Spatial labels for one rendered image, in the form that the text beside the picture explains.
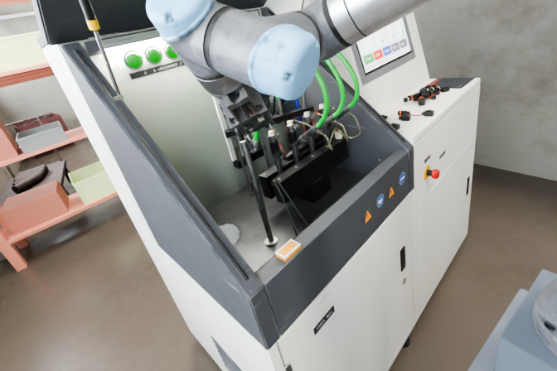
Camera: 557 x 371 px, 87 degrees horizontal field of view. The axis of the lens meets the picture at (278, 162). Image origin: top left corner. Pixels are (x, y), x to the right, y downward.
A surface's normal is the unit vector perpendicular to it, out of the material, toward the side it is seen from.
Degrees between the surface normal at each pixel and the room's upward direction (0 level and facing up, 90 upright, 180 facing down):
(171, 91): 90
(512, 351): 90
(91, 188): 90
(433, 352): 0
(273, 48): 60
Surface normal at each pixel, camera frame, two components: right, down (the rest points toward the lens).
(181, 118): 0.68, 0.18
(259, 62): -0.46, 0.39
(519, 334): -0.21, -0.88
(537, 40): -0.78, 0.41
